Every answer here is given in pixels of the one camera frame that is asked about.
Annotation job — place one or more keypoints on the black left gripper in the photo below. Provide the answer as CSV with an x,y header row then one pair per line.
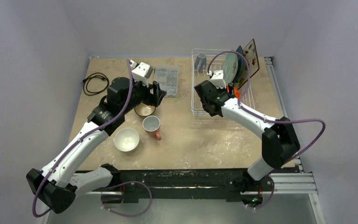
x,y
153,99

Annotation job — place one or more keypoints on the grey printed mug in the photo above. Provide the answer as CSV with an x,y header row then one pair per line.
x,y
200,62

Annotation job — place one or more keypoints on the orange bowl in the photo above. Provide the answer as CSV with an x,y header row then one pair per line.
x,y
236,92

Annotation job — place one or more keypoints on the light green round plate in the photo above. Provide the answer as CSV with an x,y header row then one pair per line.
x,y
230,67

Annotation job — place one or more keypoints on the teal square plate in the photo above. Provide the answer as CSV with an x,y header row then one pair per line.
x,y
240,65

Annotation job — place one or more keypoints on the square floral plate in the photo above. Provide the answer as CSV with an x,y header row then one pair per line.
x,y
251,55

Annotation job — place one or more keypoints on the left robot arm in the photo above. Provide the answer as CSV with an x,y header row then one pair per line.
x,y
55,187

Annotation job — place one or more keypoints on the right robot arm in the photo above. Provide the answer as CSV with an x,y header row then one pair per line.
x,y
279,140

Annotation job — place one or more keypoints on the clear plastic screw box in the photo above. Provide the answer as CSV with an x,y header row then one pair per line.
x,y
167,77

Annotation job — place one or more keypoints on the brown rimmed beige bowl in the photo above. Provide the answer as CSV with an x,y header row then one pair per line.
x,y
144,110

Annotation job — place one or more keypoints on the pink flowered mug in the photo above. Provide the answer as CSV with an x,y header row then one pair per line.
x,y
151,125

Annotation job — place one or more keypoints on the white bowl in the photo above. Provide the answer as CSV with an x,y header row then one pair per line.
x,y
126,140

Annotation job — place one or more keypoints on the white wire dish rack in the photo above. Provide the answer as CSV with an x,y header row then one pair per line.
x,y
205,94

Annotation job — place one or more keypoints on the black table edge rail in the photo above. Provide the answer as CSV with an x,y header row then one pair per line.
x,y
229,184

